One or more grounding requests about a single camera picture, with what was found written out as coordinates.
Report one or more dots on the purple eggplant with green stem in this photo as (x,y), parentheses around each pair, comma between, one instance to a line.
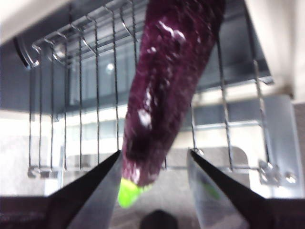
(166,83)

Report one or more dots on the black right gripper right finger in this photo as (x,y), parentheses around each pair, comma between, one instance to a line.
(221,195)

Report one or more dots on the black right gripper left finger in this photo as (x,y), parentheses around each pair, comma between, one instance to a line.
(90,195)

